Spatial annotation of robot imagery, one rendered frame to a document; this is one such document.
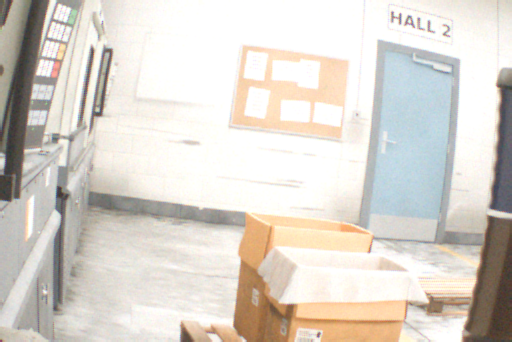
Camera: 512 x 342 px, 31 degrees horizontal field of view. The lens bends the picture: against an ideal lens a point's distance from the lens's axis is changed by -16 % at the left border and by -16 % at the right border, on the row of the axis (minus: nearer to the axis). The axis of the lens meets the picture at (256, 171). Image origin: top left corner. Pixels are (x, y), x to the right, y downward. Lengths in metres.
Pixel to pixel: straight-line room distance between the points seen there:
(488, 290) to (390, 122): 11.32
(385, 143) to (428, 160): 0.58
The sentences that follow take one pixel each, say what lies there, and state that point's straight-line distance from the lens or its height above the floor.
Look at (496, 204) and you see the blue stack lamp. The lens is 0.27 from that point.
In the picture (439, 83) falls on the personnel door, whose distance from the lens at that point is 11.77.
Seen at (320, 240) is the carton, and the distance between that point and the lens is 4.57.
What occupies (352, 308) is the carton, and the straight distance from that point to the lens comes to 4.01.
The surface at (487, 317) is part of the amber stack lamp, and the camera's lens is 0.26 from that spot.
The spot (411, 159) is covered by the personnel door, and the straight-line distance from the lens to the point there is 11.67.
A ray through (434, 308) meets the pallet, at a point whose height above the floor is 0.06.
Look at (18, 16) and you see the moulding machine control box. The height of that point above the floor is 1.28.
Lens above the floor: 1.17
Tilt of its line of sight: 3 degrees down
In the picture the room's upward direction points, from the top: 7 degrees clockwise
